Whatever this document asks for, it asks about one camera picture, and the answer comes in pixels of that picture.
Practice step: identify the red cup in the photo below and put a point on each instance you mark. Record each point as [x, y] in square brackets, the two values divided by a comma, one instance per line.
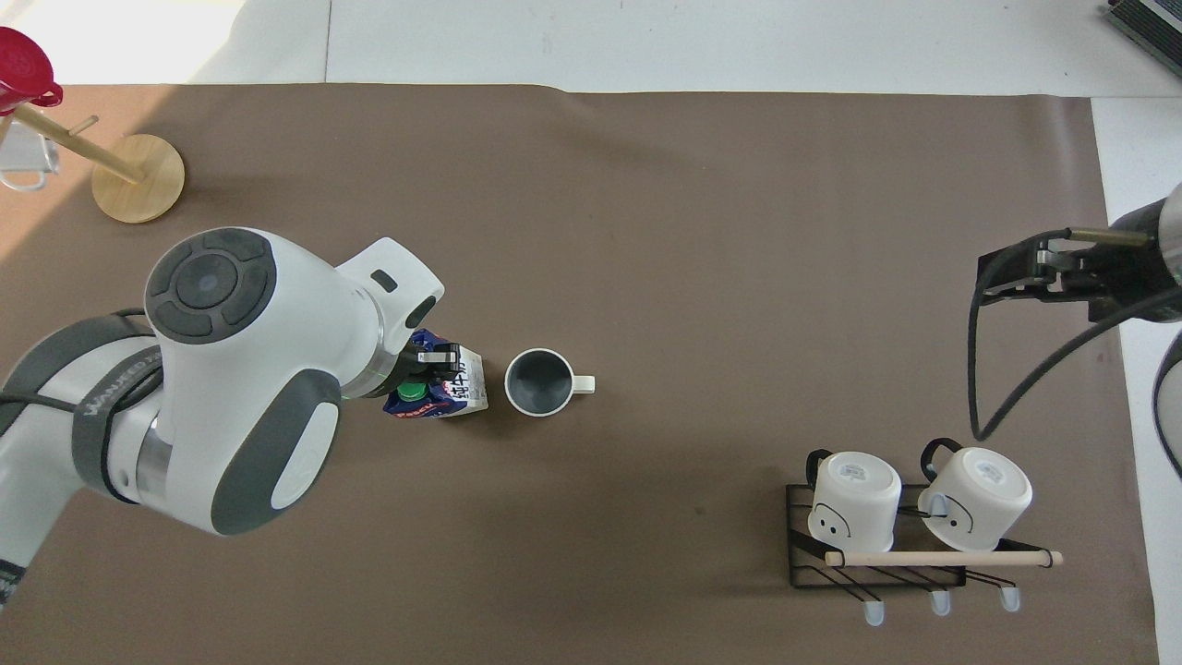
[23, 60]

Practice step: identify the white mug grey interior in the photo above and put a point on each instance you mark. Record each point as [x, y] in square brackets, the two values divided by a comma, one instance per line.
[538, 382]

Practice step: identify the wooden mug tree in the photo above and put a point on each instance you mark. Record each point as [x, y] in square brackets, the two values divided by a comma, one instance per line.
[138, 180]

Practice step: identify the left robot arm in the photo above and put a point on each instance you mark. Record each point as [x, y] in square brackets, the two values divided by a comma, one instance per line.
[240, 369]

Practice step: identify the blue and white milk carton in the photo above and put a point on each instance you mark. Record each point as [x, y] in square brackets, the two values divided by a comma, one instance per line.
[462, 392]

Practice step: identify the dark grey device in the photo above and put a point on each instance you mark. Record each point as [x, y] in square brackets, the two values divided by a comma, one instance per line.
[1150, 23]

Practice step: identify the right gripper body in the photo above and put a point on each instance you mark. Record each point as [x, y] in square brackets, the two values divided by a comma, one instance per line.
[1131, 268]

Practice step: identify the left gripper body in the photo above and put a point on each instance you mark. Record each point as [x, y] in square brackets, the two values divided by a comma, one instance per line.
[406, 365]

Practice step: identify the clear glass mug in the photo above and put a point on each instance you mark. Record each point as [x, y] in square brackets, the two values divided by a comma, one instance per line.
[28, 171]

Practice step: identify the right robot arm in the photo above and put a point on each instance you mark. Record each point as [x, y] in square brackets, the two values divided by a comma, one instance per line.
[1175, 231]

